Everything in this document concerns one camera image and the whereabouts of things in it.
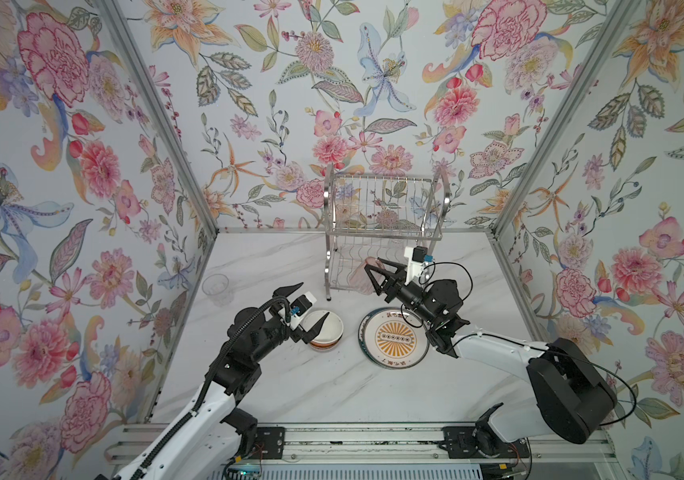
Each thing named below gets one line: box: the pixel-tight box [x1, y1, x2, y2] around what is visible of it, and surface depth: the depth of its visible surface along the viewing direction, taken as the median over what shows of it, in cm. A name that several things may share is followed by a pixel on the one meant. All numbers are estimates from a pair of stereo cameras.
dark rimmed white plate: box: [358, 312, 371, 360], surface depth 92 cm
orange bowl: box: [301, 311, 344, 352], surface depth 84 cm
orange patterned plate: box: [358, 307, 429, 370], surface depth 90 cm
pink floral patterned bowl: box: [309, 334, 343, 352], surface depth 83 cm
